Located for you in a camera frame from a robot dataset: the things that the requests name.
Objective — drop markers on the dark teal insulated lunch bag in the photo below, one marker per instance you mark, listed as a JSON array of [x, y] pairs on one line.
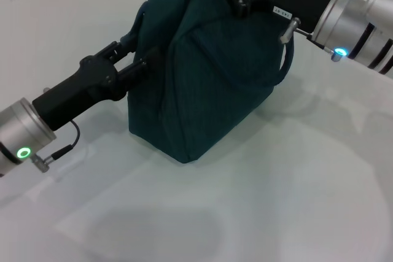
[[208, 90]]

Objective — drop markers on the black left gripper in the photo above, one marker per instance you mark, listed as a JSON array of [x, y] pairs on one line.
[[76, 93]]

